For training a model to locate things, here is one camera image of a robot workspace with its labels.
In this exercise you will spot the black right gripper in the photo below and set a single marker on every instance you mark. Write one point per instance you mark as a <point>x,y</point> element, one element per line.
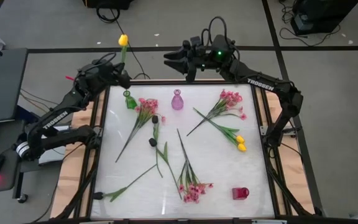
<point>197,59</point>

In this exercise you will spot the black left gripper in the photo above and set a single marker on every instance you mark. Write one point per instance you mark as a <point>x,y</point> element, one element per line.
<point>104,74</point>

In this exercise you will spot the yellow artificial tulip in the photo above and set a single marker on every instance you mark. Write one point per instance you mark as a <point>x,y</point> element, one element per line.
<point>123,40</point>
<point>242,147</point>
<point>240,139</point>

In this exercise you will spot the pink artificial flower bunch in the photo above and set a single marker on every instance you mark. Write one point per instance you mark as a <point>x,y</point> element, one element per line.
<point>146,107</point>
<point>228,98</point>
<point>193,189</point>

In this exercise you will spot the black artificial tulip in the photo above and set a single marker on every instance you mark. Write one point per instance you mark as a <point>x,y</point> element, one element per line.
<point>152,142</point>
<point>97,195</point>
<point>155,119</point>

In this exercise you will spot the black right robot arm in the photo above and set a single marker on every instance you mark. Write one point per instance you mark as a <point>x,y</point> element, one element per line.
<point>259,84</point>

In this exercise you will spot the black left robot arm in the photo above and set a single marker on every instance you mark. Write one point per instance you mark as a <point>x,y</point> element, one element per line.
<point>54,119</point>

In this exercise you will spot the green glass vase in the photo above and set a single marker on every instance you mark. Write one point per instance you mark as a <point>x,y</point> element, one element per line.
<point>131,103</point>

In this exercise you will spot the purple glass vase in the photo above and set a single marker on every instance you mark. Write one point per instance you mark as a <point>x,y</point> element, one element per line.
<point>177,102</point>

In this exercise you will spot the red glass vase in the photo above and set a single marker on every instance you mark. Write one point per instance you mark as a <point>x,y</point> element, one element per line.
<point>239,193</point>

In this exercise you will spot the black tripod stand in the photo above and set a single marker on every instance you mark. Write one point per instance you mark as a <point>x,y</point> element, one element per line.
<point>179,82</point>

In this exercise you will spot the black floor tape strip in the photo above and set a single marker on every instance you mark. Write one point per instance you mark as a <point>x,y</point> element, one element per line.
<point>275,40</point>
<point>154,48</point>

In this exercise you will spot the black case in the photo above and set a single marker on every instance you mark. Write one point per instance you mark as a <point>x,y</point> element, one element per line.
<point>107,3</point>

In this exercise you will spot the white flat box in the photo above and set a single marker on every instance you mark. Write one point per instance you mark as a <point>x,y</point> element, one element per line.
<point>53,157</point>

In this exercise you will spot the white glossy table sheet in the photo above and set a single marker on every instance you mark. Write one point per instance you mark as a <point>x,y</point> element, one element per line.
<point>210,174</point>

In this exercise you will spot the dark grey desk panel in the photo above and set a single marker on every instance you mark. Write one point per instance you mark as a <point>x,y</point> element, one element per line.
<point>2,84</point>

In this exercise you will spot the black floor equipment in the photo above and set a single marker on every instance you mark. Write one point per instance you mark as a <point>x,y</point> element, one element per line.
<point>315,15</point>

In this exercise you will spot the grey desk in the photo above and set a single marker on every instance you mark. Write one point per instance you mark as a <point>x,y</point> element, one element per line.
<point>11,174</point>

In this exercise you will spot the black desk caster wheel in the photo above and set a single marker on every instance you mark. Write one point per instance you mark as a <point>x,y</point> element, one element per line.
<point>22,198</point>

